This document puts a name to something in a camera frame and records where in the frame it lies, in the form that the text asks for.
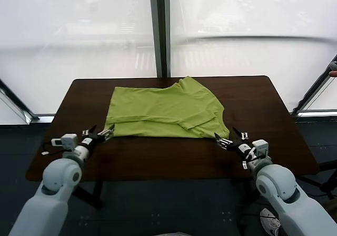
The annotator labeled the lime green t-shirt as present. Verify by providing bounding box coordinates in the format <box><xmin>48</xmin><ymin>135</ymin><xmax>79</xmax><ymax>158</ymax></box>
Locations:
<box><xmin>104</xmin><ymin>75</ymin><xmax>230</xmax><ymax>139</ymax></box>

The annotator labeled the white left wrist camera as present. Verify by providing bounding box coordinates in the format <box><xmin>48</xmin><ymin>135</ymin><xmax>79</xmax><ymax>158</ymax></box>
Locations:
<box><xmin>51</xmin><ymin>133</ymin><xmax>79</xmax><ymax>151</ymax></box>

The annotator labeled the grey slanted window frame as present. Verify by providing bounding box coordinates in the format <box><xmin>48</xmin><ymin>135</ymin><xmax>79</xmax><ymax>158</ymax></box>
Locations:
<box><xmin>0</xmin><ymin>76</ymin><xmax>41</xmax><ymax>126</ymax></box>
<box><xmin>291</xmin><ymin>53</ymin><xmax>337</xmax><ymax>119</ymax></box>

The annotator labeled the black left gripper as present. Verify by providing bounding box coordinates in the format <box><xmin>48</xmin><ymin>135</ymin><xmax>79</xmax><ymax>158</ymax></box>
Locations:
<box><xmin>81</xmin><ymin>124</ymin><xmax>116</xmax><ymax>146</ymax></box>

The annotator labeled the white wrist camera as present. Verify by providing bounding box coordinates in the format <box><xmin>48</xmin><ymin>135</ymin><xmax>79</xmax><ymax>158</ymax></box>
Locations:
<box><xmin>51</xmin><ymin>133</ymin><xmax>79</xmax><ymax>151</ymax></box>
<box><xmin>252</xmin><ymin>139</ymin><xmax>271</xmax><ymax>159</ymax></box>

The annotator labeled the grey robot torso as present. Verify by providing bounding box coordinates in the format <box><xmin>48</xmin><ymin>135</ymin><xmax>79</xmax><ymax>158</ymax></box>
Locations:
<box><xmin>162</xmin><ymin>230</ymin><xmax>197</xmax><ymax>236</ymax></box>

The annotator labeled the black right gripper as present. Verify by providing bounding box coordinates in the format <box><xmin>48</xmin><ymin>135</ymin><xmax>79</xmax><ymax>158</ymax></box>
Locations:
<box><xmin>213</xmin><ymin>126</ymin><xmax>253</xmax><ymax>156</ymax></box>

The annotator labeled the dark upright window mullion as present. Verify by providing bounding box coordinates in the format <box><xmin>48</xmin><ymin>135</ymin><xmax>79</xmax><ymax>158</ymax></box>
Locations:
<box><xmin>148</xmin><ymin>0</ymin><xmax>172</xmax><ymax>79</ymax></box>

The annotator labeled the white sneaker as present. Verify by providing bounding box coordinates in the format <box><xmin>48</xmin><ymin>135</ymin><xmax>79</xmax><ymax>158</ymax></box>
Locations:
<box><xmin>260</xmin><ymin>208</ymin><xmax>282</xmax><ymax>236</ymax></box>

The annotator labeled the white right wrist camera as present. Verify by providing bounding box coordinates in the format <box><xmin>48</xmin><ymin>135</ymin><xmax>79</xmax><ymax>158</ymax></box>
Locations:
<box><xmin>252</xmin><ymin>139</ymin><xmax>271</xmax><ymax>159</ymax></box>

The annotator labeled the black camera cable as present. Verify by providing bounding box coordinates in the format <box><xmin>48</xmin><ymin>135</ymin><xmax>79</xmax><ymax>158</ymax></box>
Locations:
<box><xmin>42</xmin><ymin>141</ymin><xmax>65</xmax><ymax>156</ymax></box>
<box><xmin>242</xmin><ymin>147</ymin><xmax>258</xmax><ymax>170</ymax></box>

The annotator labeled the dark curved railing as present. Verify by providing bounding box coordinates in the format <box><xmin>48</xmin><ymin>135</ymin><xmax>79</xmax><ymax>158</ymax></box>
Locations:
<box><xmin>180</xmin><ymin>35</ymin><xmax>335</xmax><ymax>47</ymax></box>

